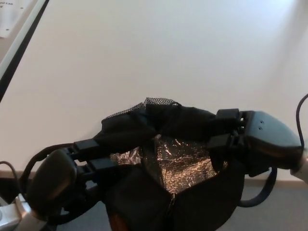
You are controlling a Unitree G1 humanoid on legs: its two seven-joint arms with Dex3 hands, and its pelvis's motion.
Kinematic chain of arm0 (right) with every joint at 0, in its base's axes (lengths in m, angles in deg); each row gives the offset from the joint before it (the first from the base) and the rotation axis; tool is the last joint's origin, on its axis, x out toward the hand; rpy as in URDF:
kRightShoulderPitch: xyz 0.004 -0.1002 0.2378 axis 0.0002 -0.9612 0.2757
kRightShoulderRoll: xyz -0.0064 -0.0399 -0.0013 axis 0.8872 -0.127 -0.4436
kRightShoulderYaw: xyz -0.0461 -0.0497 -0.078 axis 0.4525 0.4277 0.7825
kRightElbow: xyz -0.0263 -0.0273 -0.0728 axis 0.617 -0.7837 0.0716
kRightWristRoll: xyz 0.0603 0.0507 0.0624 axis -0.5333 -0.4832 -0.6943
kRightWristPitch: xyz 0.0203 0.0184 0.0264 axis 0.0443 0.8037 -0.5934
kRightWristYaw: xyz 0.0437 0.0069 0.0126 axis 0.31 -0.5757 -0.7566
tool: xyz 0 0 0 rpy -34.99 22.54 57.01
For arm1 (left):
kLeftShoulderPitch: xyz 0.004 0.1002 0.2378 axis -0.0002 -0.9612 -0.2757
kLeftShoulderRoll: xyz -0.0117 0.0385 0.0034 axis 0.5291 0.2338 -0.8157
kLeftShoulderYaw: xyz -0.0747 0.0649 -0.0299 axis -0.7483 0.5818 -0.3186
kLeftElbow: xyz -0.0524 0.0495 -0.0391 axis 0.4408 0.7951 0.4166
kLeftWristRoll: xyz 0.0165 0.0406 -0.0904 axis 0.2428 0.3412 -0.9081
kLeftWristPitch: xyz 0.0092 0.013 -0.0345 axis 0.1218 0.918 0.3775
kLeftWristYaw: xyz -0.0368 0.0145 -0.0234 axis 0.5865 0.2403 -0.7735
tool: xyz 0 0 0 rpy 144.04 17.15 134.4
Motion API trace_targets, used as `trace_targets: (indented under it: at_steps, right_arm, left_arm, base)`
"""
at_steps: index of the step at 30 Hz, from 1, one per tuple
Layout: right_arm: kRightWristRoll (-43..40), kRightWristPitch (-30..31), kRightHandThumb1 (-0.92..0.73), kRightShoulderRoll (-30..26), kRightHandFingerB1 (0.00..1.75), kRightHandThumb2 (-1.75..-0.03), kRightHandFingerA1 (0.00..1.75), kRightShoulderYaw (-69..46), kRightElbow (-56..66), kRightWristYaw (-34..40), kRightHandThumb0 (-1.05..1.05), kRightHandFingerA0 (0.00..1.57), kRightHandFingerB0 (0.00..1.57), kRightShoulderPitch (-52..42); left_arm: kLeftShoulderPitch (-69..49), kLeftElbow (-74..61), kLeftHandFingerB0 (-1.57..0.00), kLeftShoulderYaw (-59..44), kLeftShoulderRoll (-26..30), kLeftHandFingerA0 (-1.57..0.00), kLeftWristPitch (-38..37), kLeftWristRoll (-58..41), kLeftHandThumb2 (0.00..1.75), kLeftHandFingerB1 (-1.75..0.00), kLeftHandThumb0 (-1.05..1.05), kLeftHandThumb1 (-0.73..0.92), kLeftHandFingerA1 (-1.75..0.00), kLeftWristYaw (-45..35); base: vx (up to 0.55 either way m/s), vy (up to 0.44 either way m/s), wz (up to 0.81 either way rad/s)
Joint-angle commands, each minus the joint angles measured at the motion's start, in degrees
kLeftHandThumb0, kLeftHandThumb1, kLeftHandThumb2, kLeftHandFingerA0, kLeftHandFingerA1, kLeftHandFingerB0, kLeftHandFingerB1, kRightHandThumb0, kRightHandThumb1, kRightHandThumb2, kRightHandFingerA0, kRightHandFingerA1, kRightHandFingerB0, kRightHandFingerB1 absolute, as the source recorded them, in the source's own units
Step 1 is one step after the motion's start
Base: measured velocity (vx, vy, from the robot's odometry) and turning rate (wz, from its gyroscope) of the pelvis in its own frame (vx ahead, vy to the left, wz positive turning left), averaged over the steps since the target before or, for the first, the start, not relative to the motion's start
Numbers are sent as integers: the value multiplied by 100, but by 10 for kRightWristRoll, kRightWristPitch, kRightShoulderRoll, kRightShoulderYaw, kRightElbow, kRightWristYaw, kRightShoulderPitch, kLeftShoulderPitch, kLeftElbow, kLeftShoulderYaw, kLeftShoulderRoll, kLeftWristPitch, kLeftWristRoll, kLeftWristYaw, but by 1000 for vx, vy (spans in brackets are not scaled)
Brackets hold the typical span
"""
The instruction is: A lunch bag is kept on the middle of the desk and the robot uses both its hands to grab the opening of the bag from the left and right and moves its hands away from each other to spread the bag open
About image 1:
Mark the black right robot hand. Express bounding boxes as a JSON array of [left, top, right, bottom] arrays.
[[206, 108, 303, 178]]

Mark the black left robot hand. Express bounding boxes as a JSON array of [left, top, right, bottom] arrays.
[[24, 139, 116, 222]]

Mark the black insulated lunch bag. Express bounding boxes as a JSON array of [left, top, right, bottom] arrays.
[[23, 97, 278, 231]]

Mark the white adjacent desk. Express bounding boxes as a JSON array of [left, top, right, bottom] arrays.
[[0, 0, 50, 73]]

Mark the white printed paper sheet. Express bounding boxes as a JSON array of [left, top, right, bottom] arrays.
[[0, 0, 37, 39]]

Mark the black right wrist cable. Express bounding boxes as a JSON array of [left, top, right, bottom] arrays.
[[295, 93, 308, 150]]

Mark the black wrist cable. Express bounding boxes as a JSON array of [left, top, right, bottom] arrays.
[[0, 160, 19, 184], [295, 93, 308, 150]]

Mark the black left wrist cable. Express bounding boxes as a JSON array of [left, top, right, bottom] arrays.
[[0, 160, 19, 184]]

